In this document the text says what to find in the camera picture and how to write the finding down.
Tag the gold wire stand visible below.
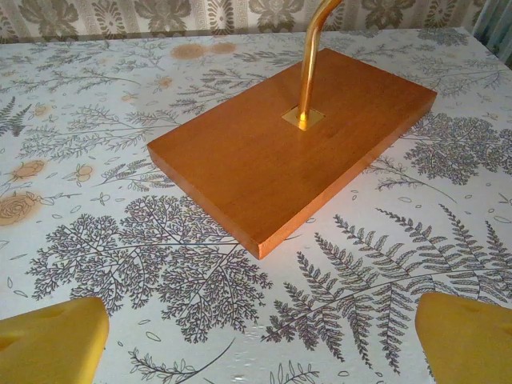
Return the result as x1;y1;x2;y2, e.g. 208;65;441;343
146;0;438;261

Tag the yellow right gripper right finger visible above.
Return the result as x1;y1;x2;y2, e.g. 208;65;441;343
414;292;512;384

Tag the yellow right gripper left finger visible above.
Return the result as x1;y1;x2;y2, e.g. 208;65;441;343
0;296;110;384

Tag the floral printed table cover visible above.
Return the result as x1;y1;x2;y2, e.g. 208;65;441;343
0;26;512;384

